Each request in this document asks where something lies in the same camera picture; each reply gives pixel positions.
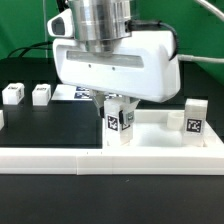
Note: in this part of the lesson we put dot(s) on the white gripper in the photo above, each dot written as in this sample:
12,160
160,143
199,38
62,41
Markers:
140,65

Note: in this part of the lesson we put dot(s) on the white square table top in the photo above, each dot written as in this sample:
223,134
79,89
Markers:
164,128

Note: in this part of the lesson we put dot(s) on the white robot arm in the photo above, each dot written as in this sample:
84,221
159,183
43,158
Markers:
117,14

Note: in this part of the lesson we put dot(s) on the white sheet with fiducial tags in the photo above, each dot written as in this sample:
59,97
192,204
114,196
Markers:
64,92

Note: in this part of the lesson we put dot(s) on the white U-shaped obstacle fence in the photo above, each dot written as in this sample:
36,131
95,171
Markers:
124,160

